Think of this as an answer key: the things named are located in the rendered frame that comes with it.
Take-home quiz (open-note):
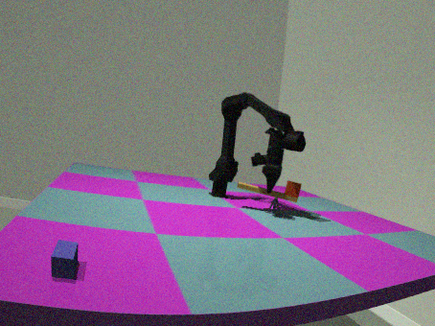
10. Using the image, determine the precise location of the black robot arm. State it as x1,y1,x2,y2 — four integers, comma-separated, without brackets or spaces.
209,92,306,198

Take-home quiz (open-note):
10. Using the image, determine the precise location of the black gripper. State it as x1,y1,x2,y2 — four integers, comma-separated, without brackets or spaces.
262,147,284,194

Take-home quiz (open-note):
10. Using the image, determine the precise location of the blue block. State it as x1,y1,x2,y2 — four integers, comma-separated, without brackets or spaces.
51,240,79,280

